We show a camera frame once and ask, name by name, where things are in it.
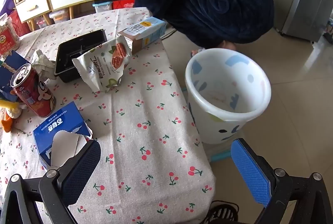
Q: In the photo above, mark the clear storage box blue lid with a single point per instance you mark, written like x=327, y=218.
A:
x=102, y=7

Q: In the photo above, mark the crumpled white tissue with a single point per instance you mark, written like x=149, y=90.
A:
x=41, y=62

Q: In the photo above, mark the blue tissue box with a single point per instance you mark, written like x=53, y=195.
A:
x=57, y=125

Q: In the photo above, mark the orange and white toy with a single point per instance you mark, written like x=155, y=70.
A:
x=7, y=122

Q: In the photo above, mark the black slatted floor appliance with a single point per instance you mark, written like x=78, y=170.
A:
x=221, y=213

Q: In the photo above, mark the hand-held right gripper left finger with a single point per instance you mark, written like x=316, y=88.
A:
x=80, y=172

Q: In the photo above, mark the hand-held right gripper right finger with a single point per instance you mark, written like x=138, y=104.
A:
x=249, y=172

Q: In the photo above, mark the black plastic food tray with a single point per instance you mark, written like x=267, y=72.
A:
x=67, y=57

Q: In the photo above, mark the white nut snack bag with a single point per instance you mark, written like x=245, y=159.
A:
x=104, y=70

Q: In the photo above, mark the red cardboard box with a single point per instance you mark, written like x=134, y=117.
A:
x=124, y=4

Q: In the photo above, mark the red drink can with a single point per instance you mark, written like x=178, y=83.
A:
x=31, y=93

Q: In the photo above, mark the clear storage box orange contents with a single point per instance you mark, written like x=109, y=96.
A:
x=59, y=17

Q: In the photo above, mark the white patterned trash bin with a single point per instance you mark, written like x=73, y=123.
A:
x=216, y=88

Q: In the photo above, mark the cherry print tablecloth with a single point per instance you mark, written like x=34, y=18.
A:
x=145, y=135

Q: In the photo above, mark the blue and brown milk carton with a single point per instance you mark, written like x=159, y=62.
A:
x=143, y=33

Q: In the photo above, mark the clear jar with red label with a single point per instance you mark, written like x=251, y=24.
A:
x=7, y=36

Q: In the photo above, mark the dark blue paper box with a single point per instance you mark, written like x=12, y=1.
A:
x=7, y=78

